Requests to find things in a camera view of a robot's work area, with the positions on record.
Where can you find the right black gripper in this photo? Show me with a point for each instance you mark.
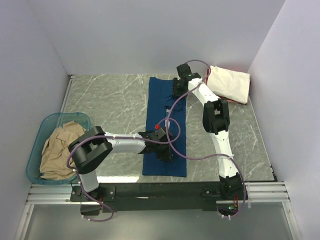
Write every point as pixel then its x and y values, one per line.
pixel 176 89

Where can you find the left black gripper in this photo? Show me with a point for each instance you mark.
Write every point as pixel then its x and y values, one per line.
pixel 164 152

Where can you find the folded white t shirt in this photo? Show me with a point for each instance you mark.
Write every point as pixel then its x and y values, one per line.
pixel 231 84

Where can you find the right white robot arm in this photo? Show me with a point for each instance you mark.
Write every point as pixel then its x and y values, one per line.
pixel 216 122

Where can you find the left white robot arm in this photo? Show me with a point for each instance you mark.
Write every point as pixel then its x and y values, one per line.
pixel 90 150

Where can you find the beige t shirt in bin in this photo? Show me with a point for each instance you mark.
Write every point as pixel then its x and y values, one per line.
pixel 55 152

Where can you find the folded red t shirt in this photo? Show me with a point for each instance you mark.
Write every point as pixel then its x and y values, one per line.
pixel 233 101

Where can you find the blue t shirt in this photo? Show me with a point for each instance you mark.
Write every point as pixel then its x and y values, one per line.
pixel 160 100

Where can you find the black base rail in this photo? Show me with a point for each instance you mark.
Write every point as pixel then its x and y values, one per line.
pixel 167 196

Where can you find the aluminium frame rail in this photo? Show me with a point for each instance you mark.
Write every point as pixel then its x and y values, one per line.
pixel 41 195

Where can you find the teal plastic bin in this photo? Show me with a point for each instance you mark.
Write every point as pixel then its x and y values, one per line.
pixel 47 127

